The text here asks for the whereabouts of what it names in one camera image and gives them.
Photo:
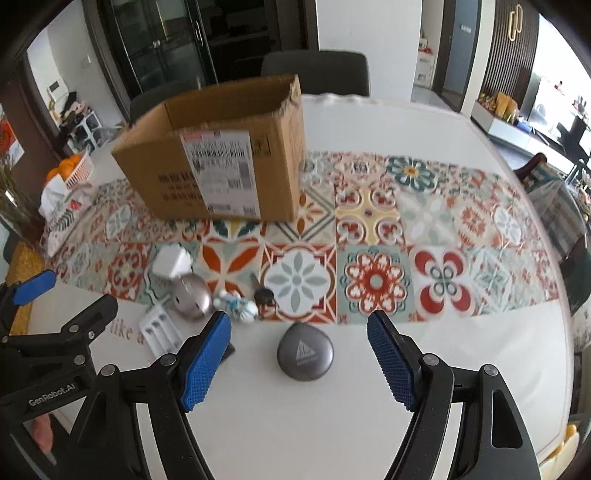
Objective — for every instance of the glass vase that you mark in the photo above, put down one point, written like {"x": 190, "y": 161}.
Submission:
{"x": 17, "y": 209}

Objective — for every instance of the dark chair right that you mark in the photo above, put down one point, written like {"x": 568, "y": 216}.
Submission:
{"x": 322, "y": 71}

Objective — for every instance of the white battery charger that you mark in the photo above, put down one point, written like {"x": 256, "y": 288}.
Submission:
{"x": 159, "y": 332}

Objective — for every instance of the white fruit basket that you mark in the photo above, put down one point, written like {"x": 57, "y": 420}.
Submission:
{"x": 82, "y": 172}

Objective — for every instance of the orange fruit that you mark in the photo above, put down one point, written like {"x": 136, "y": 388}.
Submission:
{"x": 65, "y": 167}

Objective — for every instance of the dark chair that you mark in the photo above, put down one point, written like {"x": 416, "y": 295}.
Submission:
{"x": 322, "y": 71}
{"x": 147, "y": 100}

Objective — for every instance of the white tv console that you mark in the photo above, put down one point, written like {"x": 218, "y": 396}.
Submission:
{"x": 513, "y": 136}

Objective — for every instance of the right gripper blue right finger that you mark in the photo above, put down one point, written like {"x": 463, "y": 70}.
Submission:
{"x": 396, "y": 360}

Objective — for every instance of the brown cardboard box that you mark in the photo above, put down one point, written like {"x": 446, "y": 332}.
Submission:
{"x": 226, "y": 151}

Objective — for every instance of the white power adapter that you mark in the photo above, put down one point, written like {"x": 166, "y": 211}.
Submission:
{"x": 171, "y": 262}

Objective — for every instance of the silver oval mouse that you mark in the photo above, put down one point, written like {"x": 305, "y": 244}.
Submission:
{"x": 191, "y": 298}

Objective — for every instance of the patterned fabric tissue pouch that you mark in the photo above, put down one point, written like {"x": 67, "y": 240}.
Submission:
{"x": 62, "y": 208}

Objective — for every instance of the grey round earbuds case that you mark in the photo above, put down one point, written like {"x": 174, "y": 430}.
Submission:
{"x": 305, "y": 353}

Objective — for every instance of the person's left hand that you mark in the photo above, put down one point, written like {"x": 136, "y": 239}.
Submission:
{"x": 42, "y": 433}

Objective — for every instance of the colourful patterned table runner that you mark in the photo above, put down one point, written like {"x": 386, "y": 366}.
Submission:
{"x": 418, "y": 239}

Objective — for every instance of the dark chair left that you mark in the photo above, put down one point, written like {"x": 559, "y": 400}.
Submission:
{"x": 147, "y": 100}

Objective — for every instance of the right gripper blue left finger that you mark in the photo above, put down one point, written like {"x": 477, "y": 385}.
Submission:
{"x": 200, "y": 357}

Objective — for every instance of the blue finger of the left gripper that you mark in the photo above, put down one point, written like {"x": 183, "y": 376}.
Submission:
{"x": 29, "y": 290}

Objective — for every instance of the dark glass cabinet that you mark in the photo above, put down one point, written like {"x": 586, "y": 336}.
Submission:
{"x": 143, "y": 44}

